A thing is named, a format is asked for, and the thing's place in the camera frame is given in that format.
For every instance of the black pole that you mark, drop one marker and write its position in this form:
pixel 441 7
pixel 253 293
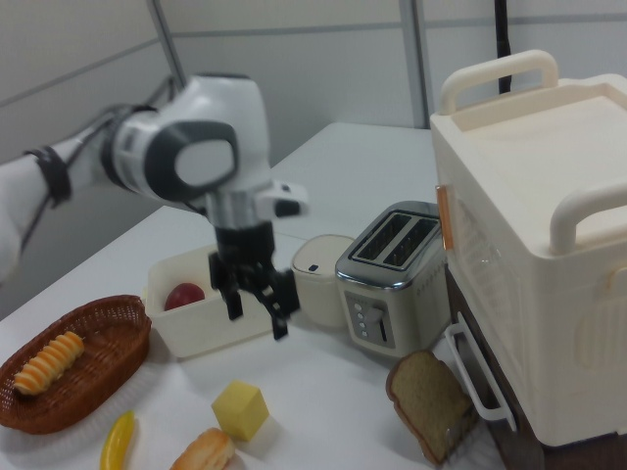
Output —
pixel 502 44

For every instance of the yellow toy pepper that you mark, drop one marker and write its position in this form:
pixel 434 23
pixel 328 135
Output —
pixel 117 440

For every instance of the spiral toy bread roll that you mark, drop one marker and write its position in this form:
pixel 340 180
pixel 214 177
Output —
pixel 49 362

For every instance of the cream square container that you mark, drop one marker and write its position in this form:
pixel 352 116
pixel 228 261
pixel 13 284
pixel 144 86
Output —
pixel 196 328

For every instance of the red toy apple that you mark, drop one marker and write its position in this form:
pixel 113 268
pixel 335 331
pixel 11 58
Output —
pixel 185 296

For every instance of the small cream lidded bin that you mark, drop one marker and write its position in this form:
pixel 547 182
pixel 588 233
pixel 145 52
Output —
pixel 318 289

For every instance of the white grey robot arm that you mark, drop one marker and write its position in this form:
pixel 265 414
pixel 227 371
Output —
pixel 215 112

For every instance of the brown toy bread slice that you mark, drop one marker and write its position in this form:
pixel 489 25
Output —
pixel 426 401

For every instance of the orange toy bread loaf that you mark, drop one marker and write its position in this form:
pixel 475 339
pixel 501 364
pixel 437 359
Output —
pixel 203 450

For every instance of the cream toy kitchen cabinet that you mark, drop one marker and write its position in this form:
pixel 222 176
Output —
pixel 529 196

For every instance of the yellow cube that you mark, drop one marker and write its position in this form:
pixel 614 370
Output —
pixel 240 408

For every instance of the cream silver toaster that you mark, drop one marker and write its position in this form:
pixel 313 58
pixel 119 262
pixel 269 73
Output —
pixel 392 303

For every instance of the brown wicker basket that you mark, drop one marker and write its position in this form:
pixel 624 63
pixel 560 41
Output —
pixel 98 372

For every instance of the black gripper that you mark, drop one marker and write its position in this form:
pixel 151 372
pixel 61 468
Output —
pixel 245 245

